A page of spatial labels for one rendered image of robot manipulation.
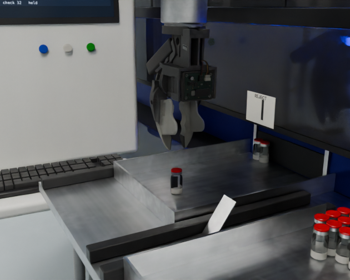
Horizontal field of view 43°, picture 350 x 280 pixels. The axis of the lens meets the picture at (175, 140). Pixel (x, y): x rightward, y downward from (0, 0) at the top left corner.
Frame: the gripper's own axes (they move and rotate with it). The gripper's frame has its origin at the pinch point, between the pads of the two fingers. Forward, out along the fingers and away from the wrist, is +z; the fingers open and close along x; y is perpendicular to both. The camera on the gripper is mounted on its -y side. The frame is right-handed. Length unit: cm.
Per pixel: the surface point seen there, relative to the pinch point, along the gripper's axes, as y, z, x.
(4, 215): -25.2, 20.4, -27.2
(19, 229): -173, 99, -5
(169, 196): 1.6, 10.0, -1.7
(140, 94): -76, 7, 27
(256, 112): -0.4, -3.4, 18.4
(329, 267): 31.7, 9.8, 6.4
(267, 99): 2.7, -6.5, 18.3
